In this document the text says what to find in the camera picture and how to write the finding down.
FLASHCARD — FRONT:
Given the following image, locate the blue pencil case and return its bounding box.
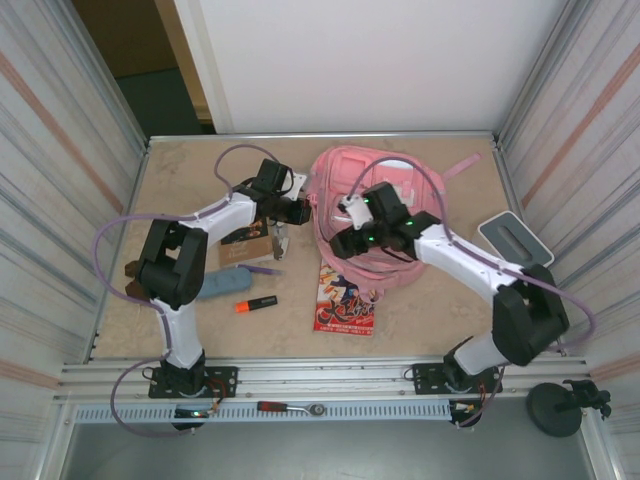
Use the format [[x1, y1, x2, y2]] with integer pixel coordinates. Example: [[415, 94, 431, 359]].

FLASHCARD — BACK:
[[198, 264, 255, 302]]

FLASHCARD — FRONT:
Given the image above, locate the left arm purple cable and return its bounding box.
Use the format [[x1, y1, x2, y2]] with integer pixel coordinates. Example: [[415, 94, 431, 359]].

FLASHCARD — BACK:
[[93, 143, 291, 439]]

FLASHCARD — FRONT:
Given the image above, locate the brown cover book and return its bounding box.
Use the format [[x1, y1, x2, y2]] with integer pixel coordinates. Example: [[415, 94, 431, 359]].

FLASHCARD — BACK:
[[218, 217, 276, 266]]

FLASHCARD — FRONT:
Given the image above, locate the red handled ratchet tool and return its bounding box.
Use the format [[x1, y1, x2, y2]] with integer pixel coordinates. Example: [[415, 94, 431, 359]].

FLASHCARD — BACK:
[[256, 399, 327, 417]]

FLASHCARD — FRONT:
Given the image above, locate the brown crumpled cloth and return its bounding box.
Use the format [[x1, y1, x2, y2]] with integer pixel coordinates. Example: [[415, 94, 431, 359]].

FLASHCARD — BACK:
[[123, 259, 151, 304]]

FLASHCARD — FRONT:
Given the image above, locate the white slotted cable duct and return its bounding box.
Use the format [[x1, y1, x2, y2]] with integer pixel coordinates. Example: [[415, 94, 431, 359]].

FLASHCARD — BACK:
[[73, 402, 454, 424]]

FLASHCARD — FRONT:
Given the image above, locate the grey white box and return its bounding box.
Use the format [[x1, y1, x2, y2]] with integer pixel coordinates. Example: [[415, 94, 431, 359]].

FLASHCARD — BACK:
[[477, 209, 556, 266]]

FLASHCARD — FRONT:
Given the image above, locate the colourful manga book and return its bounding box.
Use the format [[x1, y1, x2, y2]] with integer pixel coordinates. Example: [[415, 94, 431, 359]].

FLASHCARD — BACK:
[[313, 259, 377, 339]]

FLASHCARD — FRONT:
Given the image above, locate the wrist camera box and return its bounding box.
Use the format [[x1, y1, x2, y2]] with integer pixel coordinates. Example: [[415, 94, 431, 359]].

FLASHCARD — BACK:
[[285, 171, 308, 200], [337, 194, 374, 231]]

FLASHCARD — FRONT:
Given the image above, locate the purple pen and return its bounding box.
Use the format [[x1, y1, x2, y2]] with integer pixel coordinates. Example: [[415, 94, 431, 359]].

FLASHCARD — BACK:
[[237, 263, 284, 277]]

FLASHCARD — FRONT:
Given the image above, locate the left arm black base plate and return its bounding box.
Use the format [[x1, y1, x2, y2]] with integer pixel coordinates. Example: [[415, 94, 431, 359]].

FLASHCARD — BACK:
[[148, 365, 239, 399]]

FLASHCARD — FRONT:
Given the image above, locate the pink backpack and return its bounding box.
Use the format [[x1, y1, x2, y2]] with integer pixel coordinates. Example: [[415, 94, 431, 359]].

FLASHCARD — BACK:
[[304, 145, 485, 292]]

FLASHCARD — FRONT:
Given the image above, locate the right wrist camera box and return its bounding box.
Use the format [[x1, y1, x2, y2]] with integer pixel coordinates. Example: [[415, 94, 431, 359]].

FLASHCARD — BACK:
[[337, 194, 374, 231]]

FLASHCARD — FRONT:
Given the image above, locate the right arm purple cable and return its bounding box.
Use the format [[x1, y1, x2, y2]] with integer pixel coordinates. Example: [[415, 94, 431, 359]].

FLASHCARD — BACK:
[[347, 156, 599, 430]]

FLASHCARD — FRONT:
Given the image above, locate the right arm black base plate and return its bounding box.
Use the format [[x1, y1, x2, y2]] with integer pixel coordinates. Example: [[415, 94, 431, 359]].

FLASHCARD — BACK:
[[412, 360, 503, 396]]

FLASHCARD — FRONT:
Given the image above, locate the aluminium mounting rail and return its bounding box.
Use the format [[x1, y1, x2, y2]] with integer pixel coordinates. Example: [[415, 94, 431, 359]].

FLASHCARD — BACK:
[[54, 355, 591, 404]]

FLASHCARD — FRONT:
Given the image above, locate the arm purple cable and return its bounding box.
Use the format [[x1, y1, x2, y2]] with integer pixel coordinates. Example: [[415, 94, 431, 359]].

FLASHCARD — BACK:
[[347, 156, 599, 430], [93, 143, 291, 439]]

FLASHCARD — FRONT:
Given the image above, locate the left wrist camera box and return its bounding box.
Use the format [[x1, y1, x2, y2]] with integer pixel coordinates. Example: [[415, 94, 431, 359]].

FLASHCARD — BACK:
[[285, 171, 308, 200]]

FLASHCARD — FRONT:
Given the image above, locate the brown wooden door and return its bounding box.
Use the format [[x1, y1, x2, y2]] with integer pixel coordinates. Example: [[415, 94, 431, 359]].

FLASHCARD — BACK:
[[72, 0, 177, 77]]

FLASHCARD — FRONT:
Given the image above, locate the small grey metal clip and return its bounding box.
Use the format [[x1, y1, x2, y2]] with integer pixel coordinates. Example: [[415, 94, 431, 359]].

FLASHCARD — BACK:
[[272, 223, 292, 262]]

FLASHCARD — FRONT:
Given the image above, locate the black orange highlighter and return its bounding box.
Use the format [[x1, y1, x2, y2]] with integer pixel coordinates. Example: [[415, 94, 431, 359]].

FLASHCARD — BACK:
[[234, 294, 279, 315]]

